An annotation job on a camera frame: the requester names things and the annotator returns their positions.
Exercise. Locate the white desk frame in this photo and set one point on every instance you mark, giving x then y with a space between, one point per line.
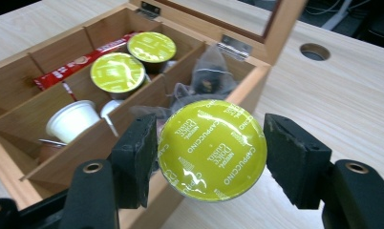
336 16

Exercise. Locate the white coffee capsule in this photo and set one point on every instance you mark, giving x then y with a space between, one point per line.
111 107
72 120

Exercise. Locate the wooden tea box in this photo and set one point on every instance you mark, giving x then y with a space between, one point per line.
8 82

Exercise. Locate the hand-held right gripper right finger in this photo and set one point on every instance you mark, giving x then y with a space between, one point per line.
295 159

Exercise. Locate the dark mesh tea bag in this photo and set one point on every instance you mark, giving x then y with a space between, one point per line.
180 95
209 76

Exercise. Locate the green foil coffee capsule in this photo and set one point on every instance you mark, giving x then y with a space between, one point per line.
152 47
117 72
212 149

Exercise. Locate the brown coffee capsule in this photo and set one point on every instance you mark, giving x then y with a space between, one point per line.
50 151

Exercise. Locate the red coffee sachet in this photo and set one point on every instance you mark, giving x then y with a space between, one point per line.
69 90
72 65

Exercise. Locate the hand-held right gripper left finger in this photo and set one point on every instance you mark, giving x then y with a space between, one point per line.
136 159

